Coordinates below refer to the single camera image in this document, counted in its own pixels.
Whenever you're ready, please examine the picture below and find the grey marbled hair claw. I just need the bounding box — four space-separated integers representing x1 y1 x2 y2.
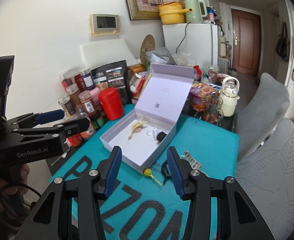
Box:
181 151 202 171

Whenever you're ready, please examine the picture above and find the orange powder spice jar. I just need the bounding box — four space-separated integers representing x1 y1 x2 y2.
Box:
75 112 96 140

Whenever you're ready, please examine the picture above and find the brown spice jar labelled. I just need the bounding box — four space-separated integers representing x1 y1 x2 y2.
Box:
78 90 97 117

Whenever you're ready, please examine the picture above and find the red cylindrical canister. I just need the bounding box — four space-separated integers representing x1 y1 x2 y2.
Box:
99 87 125 120

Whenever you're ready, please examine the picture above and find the grey leaf cushion near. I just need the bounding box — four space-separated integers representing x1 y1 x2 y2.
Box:
235 119 294 239

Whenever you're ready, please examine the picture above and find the grey leaf cushion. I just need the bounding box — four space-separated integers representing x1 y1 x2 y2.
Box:
235 73 290 161
235 119 294 239

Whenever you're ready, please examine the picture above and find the cream hair claw clip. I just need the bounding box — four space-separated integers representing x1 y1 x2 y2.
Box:
127 118 148 140

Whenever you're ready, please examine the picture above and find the black snack pouch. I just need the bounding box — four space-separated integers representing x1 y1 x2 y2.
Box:
91 60 132 105

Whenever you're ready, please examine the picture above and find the open lavender gift box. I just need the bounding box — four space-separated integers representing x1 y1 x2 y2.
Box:
100 64 194 173

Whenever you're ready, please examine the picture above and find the black hair claw clip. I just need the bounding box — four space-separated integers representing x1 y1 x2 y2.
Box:
161 161 171 185

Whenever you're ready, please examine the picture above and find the yellow-green lollipop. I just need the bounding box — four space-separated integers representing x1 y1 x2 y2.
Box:
143 168 163 186

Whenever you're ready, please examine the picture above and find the teal bubble mailer mat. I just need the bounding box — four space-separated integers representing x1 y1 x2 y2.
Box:
48 115 239 239

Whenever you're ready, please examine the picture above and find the glass mug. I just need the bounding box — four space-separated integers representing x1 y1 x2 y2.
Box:
203 94 223 125

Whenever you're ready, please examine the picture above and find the woven straw fan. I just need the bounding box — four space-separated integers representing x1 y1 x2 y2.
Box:
140 34 156 65

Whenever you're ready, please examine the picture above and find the grey leaf cushion far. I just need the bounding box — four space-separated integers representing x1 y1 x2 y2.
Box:
235 73 290 161

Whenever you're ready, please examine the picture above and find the cream kettle jug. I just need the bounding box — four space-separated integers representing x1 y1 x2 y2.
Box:
220 76 240 117

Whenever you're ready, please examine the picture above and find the instant noodle cup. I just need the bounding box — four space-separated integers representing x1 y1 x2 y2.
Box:
189 83 216 112

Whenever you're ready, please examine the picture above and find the yellow pot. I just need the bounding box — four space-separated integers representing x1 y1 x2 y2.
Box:
158 2 193 25

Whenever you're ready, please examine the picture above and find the white mini fridge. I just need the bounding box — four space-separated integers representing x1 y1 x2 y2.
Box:
162 23 220 73

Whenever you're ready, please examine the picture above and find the green electric kettle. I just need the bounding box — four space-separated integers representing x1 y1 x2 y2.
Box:
183 0 207 23

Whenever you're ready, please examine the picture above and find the brown door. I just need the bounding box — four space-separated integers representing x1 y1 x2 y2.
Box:
231 9 262 76

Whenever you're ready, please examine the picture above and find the black round hair tie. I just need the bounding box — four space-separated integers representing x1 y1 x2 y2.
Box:
156 131 168 143

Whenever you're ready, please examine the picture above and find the wall intercom panel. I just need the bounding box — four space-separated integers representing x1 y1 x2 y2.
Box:
89 14 121 36

